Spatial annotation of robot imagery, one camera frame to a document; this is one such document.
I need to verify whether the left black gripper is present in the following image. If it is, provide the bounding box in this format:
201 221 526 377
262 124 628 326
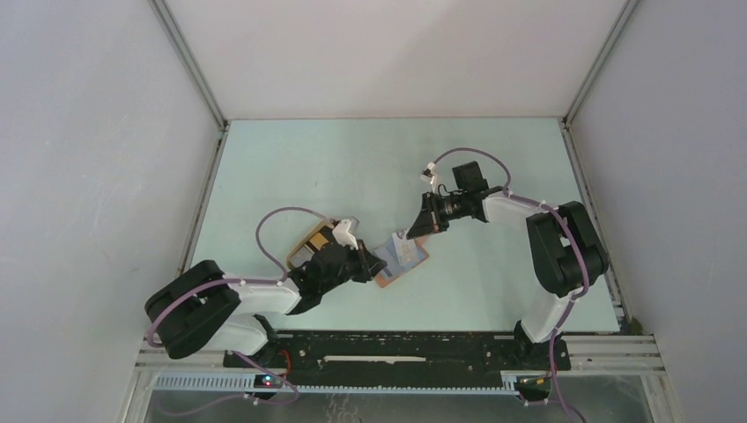
320 239 386 294

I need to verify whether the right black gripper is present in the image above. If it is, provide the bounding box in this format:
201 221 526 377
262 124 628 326
408 190 469 239

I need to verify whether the white VIP credit card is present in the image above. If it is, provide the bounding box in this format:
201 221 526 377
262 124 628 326
392 230 419 267

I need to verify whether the yellow oval tray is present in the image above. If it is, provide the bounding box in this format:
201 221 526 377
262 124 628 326
285 219 345 271

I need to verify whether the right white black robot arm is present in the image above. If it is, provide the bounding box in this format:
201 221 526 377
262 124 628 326
407 161 610 368

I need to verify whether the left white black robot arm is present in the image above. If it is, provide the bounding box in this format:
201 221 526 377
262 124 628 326
144 242 387 367

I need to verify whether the credit card stack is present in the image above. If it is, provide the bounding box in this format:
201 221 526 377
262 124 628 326
290 224 340 267

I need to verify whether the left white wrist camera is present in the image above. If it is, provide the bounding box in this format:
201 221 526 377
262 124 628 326
332 218 359 250

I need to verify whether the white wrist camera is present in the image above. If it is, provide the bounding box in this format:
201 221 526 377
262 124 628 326
420 162 440 192
332 218 359 250

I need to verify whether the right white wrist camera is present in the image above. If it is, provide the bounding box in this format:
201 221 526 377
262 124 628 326
420 162 440 192

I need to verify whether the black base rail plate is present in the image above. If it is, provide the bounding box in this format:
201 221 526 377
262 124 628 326
251 330 571 389

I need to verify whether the aluminium frame rail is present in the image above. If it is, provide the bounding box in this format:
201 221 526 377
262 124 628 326
135 331 664 395

